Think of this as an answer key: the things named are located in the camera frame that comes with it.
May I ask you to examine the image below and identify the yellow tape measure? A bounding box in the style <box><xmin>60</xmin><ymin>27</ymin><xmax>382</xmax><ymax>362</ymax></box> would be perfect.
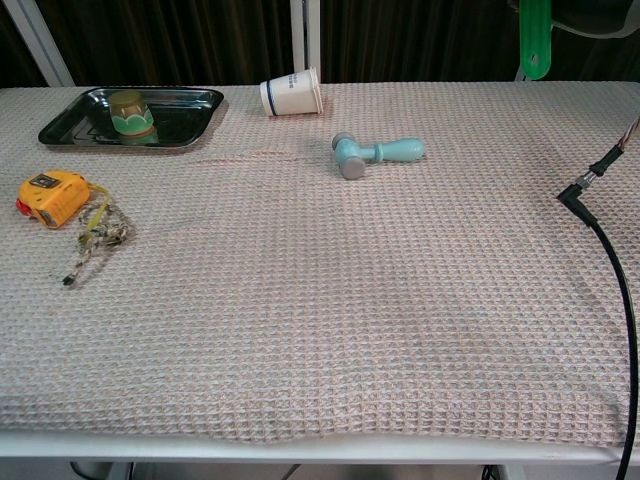
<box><xmin>14</xmin><ymin>169</ymin><xmax>92</xmax><ymax>230</ymax></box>

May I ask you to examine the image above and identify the red hand clapper toy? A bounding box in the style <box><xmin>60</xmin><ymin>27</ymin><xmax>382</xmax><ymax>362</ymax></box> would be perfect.
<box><xmin>518</xmin><ymin>0</ymin><xmax>553</xmax><ymax>81</ymax></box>

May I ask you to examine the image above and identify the light blue toy hammer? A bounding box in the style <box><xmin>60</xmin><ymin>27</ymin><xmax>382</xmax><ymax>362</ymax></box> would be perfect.
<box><xmin>331</xmin><ymin>131</ymin><xmax>427</xmax><ymax>181</ymax></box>

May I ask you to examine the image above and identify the green and gold jar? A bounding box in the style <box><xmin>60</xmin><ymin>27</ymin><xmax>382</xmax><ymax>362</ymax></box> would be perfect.
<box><xmin>108</xmin><ymin>90</ymin><xmax>160</xmax><ymax>147</ymax></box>

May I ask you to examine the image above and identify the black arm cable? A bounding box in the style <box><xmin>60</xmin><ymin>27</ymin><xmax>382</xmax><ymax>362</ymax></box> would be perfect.
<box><xmin>556</xmin><ymin>114</ymin><xmax>640</xmax><ymax>480</ymax></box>

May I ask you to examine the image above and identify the metal tray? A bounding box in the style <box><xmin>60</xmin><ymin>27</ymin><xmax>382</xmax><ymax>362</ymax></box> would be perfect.
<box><xmin>37</xmin><ymin>86</ymin><xmax>225</xmax><ymax>149</ymax></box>

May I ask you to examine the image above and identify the dark pleated curtain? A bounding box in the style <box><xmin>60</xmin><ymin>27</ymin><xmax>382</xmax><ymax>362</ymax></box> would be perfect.
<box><xmin>0</xmin><ymin>0</ymin><xmax>640</xmax><ymax>89</ymax></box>

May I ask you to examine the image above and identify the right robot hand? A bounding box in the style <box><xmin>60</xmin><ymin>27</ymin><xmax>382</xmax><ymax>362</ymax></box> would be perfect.
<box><xmin>549</xmin><ymin>0</ymin><xmax>634</xmax><ymax>40</ymax></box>

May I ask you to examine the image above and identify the white paper cup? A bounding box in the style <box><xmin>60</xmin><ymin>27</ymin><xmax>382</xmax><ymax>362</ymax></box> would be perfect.
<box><xmin>258</xmin><ymin>66</ymin><xmax>324</xmax><ymax>118</ymax></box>

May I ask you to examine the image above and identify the beige waffle weave tablecloth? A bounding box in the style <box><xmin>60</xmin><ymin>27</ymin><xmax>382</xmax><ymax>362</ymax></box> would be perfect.
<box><xmin>0</xmin><ymin>79</ymin><xmax>640</xmax><ymax>450</ymax></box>

